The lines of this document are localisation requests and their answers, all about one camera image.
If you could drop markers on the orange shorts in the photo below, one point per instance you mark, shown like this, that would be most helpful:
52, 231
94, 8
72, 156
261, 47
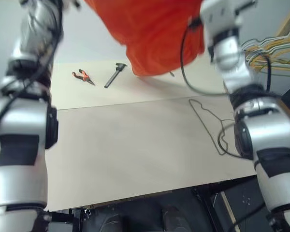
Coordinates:
154, 36

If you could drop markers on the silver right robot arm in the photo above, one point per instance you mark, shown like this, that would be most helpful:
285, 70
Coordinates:
268, 125

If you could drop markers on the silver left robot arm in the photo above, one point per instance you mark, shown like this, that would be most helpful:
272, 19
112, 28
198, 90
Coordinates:
21, 120

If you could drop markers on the black caliper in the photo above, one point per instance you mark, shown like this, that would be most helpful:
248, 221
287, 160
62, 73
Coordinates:
113, 76

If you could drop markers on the orange and black pliers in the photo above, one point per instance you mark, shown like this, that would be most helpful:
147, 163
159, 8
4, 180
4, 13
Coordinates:
83, 76

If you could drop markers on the dark rounded shape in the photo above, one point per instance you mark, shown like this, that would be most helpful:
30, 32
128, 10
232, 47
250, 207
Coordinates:
111, 222

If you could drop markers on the black table frame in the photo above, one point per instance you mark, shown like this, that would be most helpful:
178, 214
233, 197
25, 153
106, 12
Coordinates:
135, 207

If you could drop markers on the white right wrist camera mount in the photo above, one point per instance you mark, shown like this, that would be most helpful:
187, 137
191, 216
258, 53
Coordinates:
217, 14

